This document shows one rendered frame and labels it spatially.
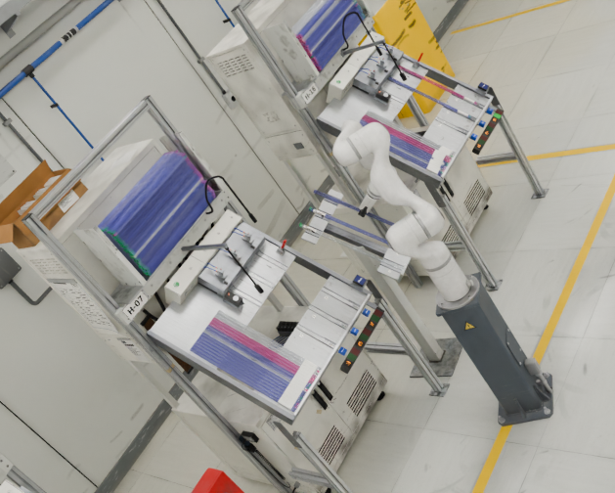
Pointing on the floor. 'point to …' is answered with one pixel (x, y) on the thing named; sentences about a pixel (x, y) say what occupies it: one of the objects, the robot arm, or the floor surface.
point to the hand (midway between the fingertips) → (363, 211)
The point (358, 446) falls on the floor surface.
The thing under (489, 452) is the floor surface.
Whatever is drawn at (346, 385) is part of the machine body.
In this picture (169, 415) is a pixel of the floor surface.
